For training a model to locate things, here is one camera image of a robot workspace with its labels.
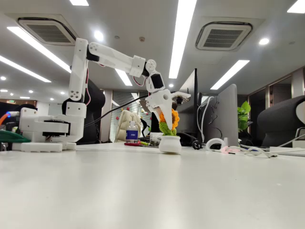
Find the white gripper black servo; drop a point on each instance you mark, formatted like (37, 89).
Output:
(159, 99)

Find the crochet sunflower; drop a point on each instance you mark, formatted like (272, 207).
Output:
(169, 144)

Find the white five-joint robot arm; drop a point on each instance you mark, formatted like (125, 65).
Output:
(77, 71)

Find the thin black-edged monitor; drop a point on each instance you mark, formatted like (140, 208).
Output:
(187, 114)

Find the clear plastic container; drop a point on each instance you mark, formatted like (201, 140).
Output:
(154, 138)

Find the green highlighter pen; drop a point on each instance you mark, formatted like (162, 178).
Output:
(145, 143)

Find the clear water bottle blue label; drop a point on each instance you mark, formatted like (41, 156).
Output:
(131, 134)

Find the beige puffer jacket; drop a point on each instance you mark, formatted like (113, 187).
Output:
(124, 124)

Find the red pen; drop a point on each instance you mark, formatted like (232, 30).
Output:
(132, 144)

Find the long ceiling light strip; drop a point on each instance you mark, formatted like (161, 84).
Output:
(182, 35)
(124, 77)
(230, 74)

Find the grey monitor back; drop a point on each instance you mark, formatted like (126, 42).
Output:
(226, 114)

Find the black office chair tall back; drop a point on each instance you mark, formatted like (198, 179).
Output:
(95, 107)

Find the round ceiling smoke detector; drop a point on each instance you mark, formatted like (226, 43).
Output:
(142, 39)

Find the pink translucent object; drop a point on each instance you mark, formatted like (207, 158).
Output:
(230, 149)

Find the green leafy plant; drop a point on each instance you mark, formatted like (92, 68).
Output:
(243, 117)

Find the square ceiling air vent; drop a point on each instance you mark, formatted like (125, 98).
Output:
(45, 32)
(222, 35)

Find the black mesh office chair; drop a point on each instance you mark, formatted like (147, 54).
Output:
(278, 124)

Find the white power strip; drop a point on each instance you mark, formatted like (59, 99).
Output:
(288, 150)

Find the green flat object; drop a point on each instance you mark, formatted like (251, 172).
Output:
(12, 138)

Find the gripper-mounted camera on white bracket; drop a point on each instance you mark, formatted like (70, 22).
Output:
(181, 97)

